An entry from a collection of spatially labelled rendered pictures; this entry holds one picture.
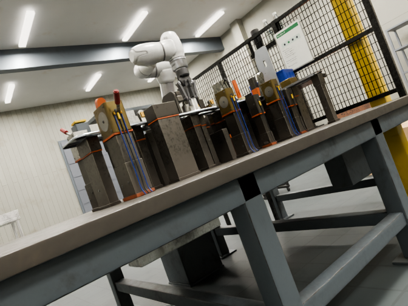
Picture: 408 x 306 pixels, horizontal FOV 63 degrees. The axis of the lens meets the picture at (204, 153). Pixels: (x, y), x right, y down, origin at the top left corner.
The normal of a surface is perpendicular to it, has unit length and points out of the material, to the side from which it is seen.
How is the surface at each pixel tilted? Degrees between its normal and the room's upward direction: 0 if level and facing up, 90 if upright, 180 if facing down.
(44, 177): 90
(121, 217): 90
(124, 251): 90
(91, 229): 90
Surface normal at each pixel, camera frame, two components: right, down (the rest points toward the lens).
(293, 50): -0.71, 0.24
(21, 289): 0.56, -0.24
